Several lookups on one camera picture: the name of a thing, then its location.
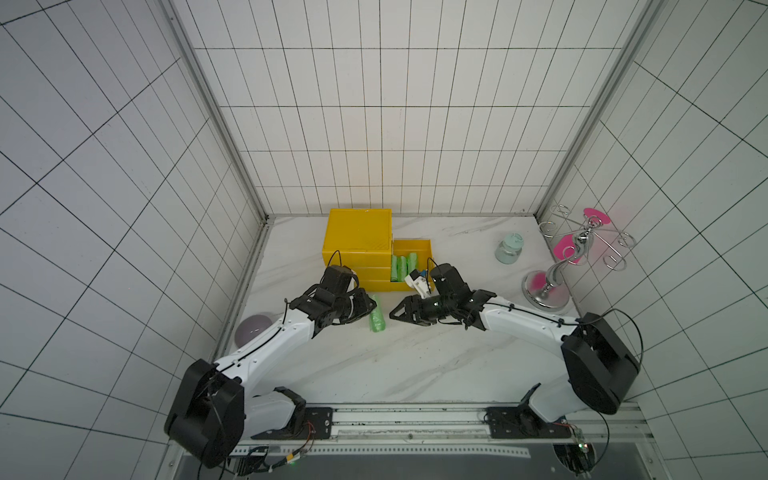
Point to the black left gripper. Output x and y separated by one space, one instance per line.
364 307

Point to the pink cup on stand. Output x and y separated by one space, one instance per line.
570 248

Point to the green bag roll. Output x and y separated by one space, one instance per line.
403 267
377 320
412 261
394 269

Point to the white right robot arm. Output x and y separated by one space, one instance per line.
599 367

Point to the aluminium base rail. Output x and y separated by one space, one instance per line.
454 423

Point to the chrome cup holder stand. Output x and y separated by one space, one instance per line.
546 289

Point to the green glass jar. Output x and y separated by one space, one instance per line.
509 249

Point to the pink cup upper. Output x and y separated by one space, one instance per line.
596 216

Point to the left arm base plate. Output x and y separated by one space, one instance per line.
312 422

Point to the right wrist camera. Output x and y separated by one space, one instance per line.
418 282

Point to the yellow plastic drawer cabinet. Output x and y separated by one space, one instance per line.
362 240

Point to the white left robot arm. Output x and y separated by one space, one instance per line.
216 405

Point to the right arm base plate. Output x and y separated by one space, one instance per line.
521 423

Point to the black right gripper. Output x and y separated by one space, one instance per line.
425 308

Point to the yellow bottom drawer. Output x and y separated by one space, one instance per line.
402 247

